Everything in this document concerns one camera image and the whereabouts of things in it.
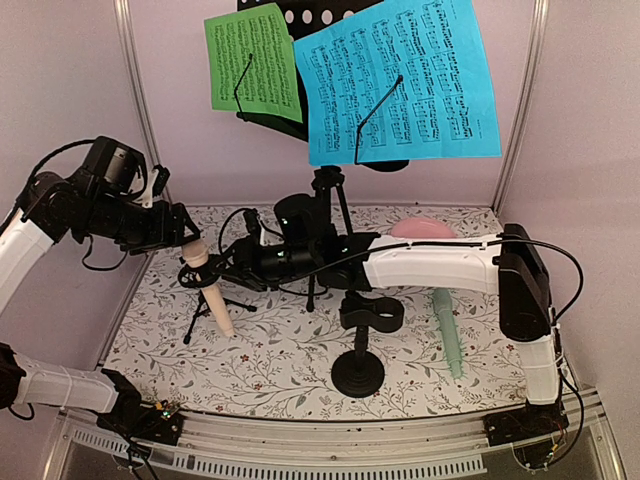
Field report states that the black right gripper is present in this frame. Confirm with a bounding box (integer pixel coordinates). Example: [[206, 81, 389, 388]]
[[207, 235, 317, 293]]

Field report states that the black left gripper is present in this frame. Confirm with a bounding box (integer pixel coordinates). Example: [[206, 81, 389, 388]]
[[84, 190, 200, 255]]

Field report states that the beige toy microphone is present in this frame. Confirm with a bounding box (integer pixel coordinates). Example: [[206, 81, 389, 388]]
[[182, 239, 234, 337]]

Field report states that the black tripod microphone stand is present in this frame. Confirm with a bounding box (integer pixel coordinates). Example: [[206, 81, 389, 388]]
[[182, 241, 257, 345]]

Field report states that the black round-base microphone stand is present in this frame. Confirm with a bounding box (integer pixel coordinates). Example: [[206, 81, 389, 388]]
[[331, 291, 405, 399]]

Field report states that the mint green toy microphone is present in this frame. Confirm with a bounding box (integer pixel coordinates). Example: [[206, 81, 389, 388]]
[[432, 288, 463, 380]]

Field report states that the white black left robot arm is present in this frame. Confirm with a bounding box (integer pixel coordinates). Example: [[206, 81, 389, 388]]
[[1, 136, 201, 434]]

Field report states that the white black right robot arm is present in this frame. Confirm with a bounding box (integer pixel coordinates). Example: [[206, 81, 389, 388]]
[[220, 193, 561, 436]]

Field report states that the pink plastic plate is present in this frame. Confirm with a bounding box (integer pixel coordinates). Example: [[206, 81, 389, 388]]
[[390, 217, 456, 239]]

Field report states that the green sheet music page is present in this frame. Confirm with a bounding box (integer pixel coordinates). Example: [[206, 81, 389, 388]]
[[204, 3, 303, 122]]

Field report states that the blue sheet music page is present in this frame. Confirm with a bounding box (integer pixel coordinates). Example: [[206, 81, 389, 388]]
[[293, 1, 502, 167]]

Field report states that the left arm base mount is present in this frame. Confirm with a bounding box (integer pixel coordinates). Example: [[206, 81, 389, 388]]
[[96, 369, 184, 446]]

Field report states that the aluminium front rail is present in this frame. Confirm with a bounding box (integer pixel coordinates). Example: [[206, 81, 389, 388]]
[[44, 388, 627, 479]]

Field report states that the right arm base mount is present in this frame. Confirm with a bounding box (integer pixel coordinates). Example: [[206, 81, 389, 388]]
[[482, 400, 569, 470]]

